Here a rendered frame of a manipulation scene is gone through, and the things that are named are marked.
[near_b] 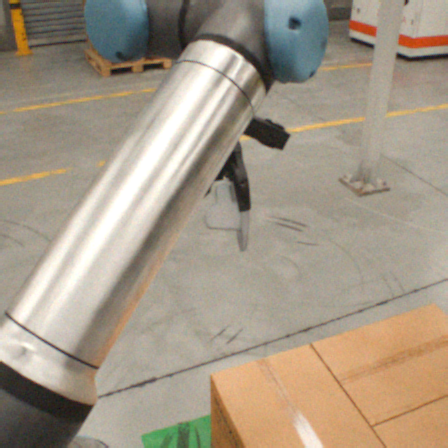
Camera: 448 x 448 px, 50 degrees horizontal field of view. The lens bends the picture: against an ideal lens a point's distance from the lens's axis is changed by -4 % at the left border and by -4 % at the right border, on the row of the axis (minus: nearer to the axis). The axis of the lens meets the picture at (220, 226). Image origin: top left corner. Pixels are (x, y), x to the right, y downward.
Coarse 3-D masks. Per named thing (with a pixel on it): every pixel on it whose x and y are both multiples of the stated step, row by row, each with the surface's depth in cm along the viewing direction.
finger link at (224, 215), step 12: (216, 192) 62; (228, 192) 63; (216, 204) 62; (228, 204) 63; (204, 216) 62; (216, 216) 62; (228, 216) 63; (240, 216) 62; (216, 228) 62; (228, 228) 63; (240, 228) 63; (240, 240) 64
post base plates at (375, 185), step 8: (360, 160) 393; (360, 168) 397; (344, 176) 407; (352, 176) 398; (376, 176) 391; (344, 184) 404; (352, 184) 398; (360, 184) 398; (368, 184) 399; (376, 184) 392; (384, 184) 396; (360, 192) 387; (368, 192) 390; (376, 192) 393
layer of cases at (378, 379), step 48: (336, 336) 186; (384, 336) 186; (432, 336) 185; (240, 384) 167; (288, 384) 167; (336, 384) 167; (384, 384) 166; (432, 384) 166; (240, 432) 151; (288, 432) 151; (336, 432) 151; (384, 432) 150; (432, 432) 150
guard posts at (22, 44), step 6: (12, 0) 753; (18, 0) 758; (12, 6) 758; (18, 6) 761; (12, 12) 763; (18, 12) 765; (18, 18) 769; (18, 24) 773; (24, 24) 783; (18, 30) 778; (24, 30) 785; (18, 36) 783; (24, 36) 787; (18, 42) 789; (24, 42) 791; (18, 48) 796; (24, 48) 795; (18, 54) 793; (24, 54) 795; (30, 54) 798
